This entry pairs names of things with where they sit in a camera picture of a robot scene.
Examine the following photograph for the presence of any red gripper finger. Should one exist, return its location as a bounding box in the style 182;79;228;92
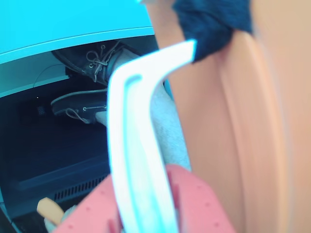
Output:
55;173;127;233
166;163;238;233

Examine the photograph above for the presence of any black vented case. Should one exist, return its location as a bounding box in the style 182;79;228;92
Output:
13;154;114;219

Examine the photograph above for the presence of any dark laced boat shoe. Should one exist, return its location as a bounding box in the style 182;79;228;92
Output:
50;88;109;125
52;41;142;86

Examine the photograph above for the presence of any thin dark cable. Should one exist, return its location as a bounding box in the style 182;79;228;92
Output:
32;64;67;88

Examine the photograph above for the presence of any dark blue cloth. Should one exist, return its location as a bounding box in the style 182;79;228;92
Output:
172;0;255;63

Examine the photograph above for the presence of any orange plastic box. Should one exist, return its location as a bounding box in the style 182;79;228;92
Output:
145;0;311;233

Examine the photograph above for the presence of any white board panel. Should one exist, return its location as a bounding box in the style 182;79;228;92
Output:
0;63;71;98

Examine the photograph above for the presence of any small orange object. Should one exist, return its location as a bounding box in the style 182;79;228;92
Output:
36;197;65;226

